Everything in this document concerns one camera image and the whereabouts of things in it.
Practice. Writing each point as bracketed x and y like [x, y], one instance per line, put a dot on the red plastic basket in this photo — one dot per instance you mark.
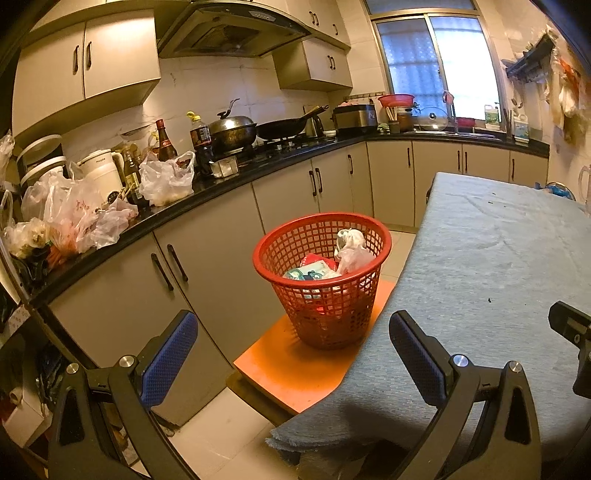
[323, 318]

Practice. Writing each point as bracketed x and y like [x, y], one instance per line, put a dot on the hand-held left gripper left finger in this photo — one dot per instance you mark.
[168, 357]

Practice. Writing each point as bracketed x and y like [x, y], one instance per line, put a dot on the white plastic bag red print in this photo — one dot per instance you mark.
[166, 182]

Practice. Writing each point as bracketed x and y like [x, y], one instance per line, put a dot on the wooden chopsticks in holder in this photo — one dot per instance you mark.
[392, 114]

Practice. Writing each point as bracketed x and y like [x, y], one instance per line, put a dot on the dark glass condiment bottle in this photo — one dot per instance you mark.
[134, 180]

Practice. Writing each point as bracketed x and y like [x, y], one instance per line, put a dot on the hanging plastic bags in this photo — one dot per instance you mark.
[565, 87]

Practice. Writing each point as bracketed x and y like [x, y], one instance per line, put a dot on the red colander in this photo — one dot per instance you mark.
[396, 99]

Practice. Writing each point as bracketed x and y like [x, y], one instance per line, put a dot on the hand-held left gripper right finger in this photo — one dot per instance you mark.
[418, 355]

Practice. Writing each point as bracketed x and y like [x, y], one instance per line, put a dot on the cluttered storage shelf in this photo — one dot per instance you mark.
[23, 378]

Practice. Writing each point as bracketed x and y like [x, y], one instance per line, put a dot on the black kitchen countertop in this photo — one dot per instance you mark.
[258, 173]

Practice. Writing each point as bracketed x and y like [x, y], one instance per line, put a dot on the blue-grey table cloth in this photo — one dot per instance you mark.
[485, 277]

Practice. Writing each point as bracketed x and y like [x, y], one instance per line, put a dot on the orange stool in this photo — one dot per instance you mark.
[300, 369]

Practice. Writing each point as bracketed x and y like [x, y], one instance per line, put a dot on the clear plastic jug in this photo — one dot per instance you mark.
[585, 184]

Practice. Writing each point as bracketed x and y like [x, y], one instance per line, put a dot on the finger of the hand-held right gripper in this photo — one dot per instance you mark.
[584, 374]
[572, 323]

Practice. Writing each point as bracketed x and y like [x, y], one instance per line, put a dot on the white electric kettle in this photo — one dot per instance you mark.
[99, 173]

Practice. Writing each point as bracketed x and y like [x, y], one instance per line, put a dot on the gas stove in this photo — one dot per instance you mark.
[286, 146]

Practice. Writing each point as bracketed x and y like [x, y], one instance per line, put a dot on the kitchen window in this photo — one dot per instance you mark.
[434, 60]

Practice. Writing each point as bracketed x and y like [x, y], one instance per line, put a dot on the steel wok with lid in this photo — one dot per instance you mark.
[233, 129]

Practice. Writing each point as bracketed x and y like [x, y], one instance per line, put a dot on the dark wall rack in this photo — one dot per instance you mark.
[531, 57]

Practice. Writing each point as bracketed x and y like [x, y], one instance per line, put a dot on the pink plastic bag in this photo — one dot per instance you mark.
[78, 212]

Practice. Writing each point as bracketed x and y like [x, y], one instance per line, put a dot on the glass pot lid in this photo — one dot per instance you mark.
[432, 119]

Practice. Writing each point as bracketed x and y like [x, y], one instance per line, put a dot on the black wok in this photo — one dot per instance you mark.
[281, 128]

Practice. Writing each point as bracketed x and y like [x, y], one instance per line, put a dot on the small steel container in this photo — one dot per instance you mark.
[225, 167]

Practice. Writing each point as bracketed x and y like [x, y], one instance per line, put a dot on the clear bag of garlic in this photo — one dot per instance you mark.
[27, 237]

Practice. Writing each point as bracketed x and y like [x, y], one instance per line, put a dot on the yellow-capped dark bottle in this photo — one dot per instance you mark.
[199, 143]

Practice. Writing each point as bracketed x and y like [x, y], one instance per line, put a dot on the silver black electric cooker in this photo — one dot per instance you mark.
[354, 119]

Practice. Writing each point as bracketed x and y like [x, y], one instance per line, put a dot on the red packet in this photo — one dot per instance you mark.
[318, 261]

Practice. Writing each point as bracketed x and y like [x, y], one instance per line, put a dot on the beige wall cabinet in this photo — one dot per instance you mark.
[111, 60]
[318, 60]

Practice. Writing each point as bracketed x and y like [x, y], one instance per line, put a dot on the steel range hood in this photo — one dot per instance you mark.
[231, 32]

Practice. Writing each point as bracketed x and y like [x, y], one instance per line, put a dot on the green label bottle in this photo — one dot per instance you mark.
[492, 117]
[521, 128]

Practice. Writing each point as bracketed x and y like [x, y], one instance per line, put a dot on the dark sauce bottle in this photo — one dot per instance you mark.
[165, 143]

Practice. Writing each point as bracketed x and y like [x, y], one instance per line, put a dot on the teal printed packet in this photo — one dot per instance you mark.
[311, 273]

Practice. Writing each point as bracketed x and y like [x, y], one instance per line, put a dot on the blue yellow bag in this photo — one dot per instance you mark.
[556, 190]

